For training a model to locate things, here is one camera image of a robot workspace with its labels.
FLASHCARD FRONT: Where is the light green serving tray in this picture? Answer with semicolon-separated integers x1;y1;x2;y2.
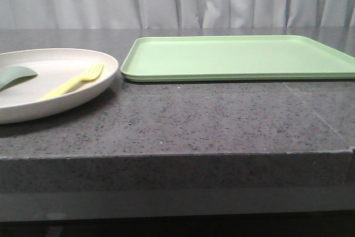
120;35;354;82

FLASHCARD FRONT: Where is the yellow plastic fork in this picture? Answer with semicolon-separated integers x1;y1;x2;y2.
38;63;104;100

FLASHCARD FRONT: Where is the beige round plate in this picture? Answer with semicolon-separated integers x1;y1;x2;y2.
1;48;118;124

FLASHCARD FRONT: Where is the green plastic spoon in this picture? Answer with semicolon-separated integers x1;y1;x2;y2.
1;66;38;90

